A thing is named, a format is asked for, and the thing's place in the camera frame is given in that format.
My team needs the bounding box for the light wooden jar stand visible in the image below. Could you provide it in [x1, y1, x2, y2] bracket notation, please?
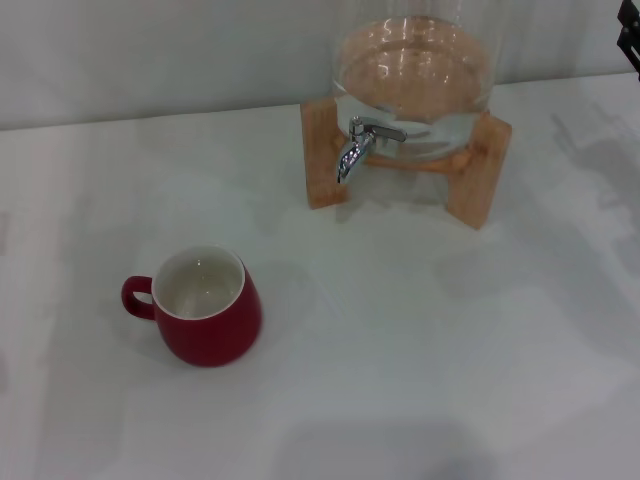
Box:
[300, 92, 514, 232]

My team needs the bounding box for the clear glass dispenser jar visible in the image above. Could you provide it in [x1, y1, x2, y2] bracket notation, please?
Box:
[329, 0, 500, 162]

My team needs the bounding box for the chrome faucet with lever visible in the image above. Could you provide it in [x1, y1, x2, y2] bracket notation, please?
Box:
[334, 115, 408, 186]

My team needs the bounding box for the red ceramic cup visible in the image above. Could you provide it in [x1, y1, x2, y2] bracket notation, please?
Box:
[120, 243, 264, 369]

